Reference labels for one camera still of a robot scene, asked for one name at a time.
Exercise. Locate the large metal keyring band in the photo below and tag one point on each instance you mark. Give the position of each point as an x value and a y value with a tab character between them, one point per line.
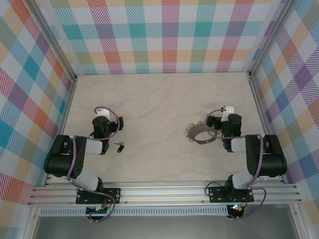
202	142

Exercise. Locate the silver key with black fob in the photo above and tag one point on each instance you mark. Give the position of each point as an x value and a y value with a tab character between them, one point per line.
120	148

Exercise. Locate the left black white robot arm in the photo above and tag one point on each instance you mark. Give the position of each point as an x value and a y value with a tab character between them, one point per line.
62	159

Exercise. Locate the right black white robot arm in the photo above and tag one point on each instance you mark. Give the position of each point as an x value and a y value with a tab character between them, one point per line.
271	161

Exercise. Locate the grey metal panel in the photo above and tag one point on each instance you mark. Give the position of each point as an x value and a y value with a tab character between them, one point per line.
162	227

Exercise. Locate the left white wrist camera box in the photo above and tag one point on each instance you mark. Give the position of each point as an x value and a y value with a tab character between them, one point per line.
103	113

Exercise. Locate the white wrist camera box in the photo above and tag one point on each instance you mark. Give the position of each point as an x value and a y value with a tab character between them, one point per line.
103	113
229	109

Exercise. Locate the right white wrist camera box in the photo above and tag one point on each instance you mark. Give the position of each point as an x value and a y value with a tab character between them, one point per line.
229	109

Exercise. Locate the aluminium side rail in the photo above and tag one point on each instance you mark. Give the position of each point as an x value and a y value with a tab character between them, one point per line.
67	107
259	109

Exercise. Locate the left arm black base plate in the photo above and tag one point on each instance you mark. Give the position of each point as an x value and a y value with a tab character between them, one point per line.
113	195

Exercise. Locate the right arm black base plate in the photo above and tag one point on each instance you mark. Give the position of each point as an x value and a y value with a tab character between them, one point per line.
216	195

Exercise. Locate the long aluminium mounting rail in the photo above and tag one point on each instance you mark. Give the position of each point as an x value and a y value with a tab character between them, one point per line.
162	193

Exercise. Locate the aluminium frame post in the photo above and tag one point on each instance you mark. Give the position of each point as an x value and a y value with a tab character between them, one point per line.
53	42
271	37

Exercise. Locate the aluminium frame leg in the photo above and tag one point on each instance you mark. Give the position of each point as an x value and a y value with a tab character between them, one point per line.
31	224
299	221

